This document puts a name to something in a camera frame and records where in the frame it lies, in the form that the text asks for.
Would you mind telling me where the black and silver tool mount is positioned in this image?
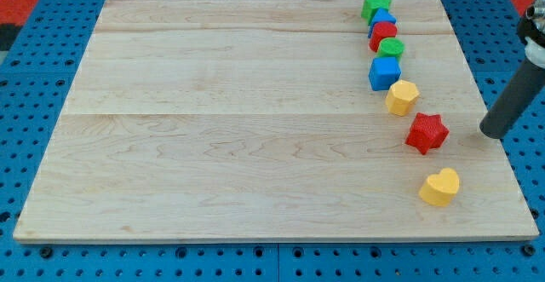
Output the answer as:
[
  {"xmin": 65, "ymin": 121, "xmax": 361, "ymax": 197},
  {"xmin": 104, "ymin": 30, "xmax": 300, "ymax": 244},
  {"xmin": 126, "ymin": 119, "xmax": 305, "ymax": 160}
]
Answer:
[{"xmin": 517, "ymin": 0, "xmax": 544, "ymax": 69}]

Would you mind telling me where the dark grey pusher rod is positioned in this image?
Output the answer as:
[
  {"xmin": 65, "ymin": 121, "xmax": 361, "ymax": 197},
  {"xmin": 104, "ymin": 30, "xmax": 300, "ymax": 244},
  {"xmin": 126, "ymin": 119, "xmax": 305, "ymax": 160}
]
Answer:
[{"xmin": 479, "ymin": 58, "xmax": 544, "ymax": 139}]

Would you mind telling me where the red star block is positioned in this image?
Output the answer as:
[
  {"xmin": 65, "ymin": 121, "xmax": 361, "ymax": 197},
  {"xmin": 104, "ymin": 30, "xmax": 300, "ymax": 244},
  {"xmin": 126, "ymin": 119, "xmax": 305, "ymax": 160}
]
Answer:
[{"xmin": 405, "ymin": 112, "xmax": 450, "ymax": 155}]

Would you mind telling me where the green star block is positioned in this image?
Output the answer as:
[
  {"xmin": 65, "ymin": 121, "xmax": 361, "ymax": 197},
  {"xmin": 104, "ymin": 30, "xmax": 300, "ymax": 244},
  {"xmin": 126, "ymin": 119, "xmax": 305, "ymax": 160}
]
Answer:
[{"xmin": 360, "ymin": 0, "xmax": 392, "ymax": 25}]

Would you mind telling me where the yellow hexagon block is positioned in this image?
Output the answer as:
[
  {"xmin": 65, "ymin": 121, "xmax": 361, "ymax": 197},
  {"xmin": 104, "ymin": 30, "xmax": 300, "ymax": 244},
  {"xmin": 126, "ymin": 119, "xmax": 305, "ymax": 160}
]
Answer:
[{"xmin": 385, "ymin": 79, "xmax": 420, "ymax": 116}]

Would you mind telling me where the yellow heart block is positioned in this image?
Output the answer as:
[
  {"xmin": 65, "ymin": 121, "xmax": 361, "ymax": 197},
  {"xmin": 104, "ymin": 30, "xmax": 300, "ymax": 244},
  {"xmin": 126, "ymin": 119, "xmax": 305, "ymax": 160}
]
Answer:
[{"xmin": 418, "ymin": 168, "xmax": 460, "ymax": 207}]

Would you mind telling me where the green cylinder block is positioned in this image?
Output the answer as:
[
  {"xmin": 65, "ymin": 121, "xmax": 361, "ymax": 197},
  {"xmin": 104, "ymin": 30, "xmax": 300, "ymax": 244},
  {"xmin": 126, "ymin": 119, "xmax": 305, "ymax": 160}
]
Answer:
[{"xmin": 376, "ymin": 37, "xmax": 405, "ymax": 61}]

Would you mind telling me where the blue cube block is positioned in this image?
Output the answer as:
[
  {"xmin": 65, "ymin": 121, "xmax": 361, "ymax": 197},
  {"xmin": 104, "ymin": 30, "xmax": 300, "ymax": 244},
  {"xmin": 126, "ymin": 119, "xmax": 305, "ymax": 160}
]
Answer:
[{"xmin": 368, "ymin": 57, "xmax": 402, "ymax": 91}]

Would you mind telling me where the red cylinder block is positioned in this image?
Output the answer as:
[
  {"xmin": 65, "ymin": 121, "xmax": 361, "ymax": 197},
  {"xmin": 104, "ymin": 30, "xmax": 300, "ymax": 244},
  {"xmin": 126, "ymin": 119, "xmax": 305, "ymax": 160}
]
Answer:
[{"xmin": 369, "ymin": 21, "xmax": 398, "ymax": 52}]

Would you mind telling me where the blue triangle block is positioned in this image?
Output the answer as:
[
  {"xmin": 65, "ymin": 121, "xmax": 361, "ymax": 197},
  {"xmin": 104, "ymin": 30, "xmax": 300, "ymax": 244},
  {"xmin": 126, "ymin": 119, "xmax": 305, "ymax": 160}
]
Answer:
[{"xmin": 368, "ymin": 9, "xmax": 397, "ymax": 38}]

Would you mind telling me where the wooden board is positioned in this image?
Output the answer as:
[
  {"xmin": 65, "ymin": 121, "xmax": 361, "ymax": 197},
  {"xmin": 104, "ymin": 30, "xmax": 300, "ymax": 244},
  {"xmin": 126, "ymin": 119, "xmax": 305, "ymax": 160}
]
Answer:
[{"xmin": 13, "ymin": 0, "xmax": 539, "ymax": 245}]

